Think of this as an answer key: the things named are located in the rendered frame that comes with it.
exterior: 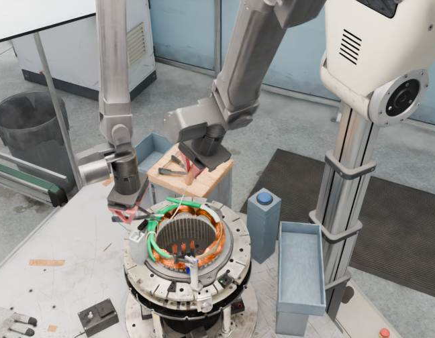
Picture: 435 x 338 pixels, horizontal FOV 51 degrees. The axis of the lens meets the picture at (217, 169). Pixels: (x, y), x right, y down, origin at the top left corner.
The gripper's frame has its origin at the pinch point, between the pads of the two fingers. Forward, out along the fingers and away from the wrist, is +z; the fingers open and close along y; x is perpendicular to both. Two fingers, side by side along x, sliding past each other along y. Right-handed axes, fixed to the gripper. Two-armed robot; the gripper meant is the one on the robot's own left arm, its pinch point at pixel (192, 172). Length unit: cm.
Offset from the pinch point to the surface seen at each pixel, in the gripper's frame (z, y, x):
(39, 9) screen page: 33, -99, 28
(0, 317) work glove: 66, -20, -36
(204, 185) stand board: 28.6, -5.7, 20.7
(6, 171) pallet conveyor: 87, -78, -1
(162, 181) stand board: 32.6, -15.5, 13.9
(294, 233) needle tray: 22.9, 22.3, 26.4
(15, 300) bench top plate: 69, -23, -30
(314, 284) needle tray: 19.5, 35.1, 16.0
